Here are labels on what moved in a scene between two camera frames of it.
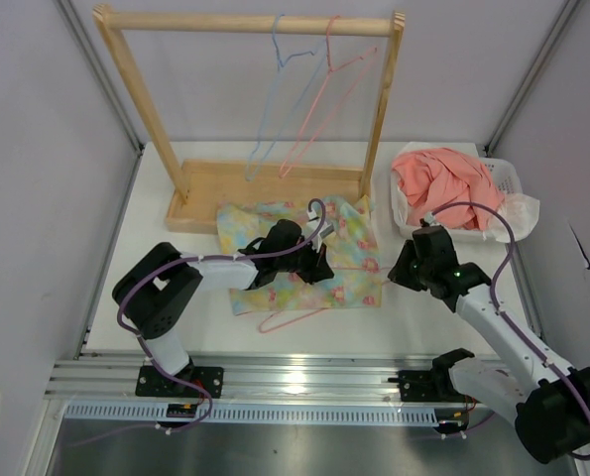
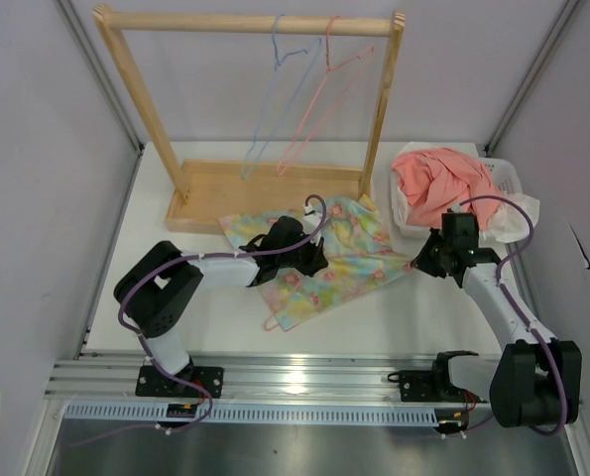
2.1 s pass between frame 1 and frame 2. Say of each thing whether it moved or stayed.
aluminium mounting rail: stayed
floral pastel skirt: moved
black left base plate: stayed
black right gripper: moved
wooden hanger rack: stayed
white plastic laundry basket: stayed
